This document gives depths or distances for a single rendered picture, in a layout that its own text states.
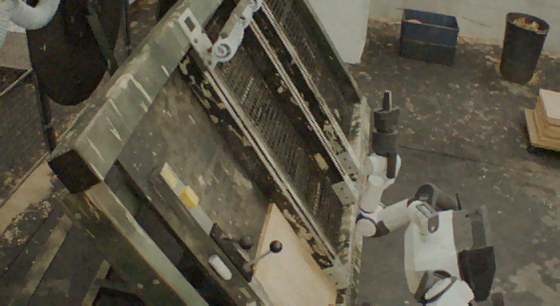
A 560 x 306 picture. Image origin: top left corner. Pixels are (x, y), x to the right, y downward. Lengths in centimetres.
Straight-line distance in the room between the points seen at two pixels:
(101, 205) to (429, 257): 102
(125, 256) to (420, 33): 504
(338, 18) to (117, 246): 462
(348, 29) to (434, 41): 96
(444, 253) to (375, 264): 186
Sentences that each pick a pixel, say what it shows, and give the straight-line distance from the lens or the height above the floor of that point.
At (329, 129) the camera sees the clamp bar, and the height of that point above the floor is 113.
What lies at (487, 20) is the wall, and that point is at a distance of 712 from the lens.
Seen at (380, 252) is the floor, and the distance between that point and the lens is 372.
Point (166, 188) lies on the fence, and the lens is 148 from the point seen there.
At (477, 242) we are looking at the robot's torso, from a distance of 182.
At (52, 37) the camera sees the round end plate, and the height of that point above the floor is 181.
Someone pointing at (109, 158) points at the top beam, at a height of 188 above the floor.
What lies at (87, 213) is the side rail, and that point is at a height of 176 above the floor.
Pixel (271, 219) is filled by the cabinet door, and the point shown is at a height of 129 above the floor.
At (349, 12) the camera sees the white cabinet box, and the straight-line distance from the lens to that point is 565.
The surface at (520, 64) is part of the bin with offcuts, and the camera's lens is 615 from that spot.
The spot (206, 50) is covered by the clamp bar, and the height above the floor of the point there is 183.
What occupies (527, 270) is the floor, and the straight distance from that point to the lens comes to 393.
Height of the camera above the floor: 258
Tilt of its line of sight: 35 degrees down
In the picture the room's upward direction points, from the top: 3 degrees clockwise
